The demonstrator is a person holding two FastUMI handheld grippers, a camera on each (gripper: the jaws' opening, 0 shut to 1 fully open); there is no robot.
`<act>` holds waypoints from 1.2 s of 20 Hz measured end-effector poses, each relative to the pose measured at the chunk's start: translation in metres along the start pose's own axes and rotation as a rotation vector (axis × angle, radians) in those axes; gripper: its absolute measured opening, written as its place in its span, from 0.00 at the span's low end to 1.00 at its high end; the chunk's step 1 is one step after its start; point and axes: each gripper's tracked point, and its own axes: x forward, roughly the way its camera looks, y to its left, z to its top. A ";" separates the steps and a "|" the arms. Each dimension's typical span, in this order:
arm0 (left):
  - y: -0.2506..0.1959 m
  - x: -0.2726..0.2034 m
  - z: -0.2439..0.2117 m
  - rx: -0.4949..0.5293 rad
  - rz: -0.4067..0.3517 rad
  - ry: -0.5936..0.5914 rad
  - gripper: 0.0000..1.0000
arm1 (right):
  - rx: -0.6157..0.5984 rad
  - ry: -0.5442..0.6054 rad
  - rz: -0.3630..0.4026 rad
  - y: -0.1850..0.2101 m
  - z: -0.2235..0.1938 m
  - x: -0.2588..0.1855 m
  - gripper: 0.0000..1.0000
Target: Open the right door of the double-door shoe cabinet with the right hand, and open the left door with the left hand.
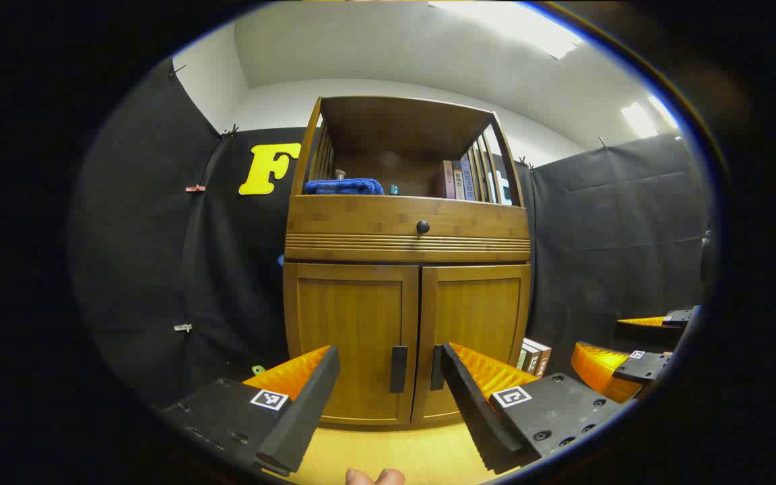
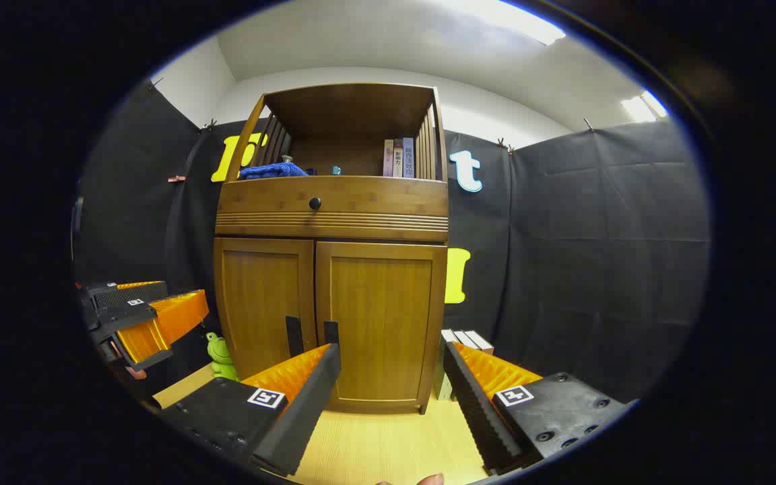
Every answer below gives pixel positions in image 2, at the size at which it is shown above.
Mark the green frog toy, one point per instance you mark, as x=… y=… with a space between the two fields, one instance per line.
x=219 y=353

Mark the pink book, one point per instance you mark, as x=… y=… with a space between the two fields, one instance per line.
x=388 y=158

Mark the wooden cabinet drawer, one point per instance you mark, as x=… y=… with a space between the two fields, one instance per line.
x=361 y=199

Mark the small ceiling light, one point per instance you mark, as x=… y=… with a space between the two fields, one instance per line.
x=642 y=106

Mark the black backdrop cloth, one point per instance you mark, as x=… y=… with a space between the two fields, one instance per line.
x=597 y=236

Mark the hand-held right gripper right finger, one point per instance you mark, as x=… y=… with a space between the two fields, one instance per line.
x=472 y=411

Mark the wooden double-door shoe cabinet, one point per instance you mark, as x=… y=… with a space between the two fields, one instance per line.
x=334 y=215

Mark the large ceiling light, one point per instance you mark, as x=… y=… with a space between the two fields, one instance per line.
x=516 y=20

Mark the blue towel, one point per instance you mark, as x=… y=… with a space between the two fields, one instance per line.
x=270 y=171

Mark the wooden cabinet door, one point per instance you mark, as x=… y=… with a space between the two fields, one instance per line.
x=381 y=316
x=263 y=296

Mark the beige book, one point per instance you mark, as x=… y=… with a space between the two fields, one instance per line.
x=398 y=162

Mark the purple book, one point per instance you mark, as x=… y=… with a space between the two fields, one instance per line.
x=409 y=158

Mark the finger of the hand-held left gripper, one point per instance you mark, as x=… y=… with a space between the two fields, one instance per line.
x=172 y=320
x=135 y=294

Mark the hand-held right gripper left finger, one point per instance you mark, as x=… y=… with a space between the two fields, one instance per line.
x=307 y=404

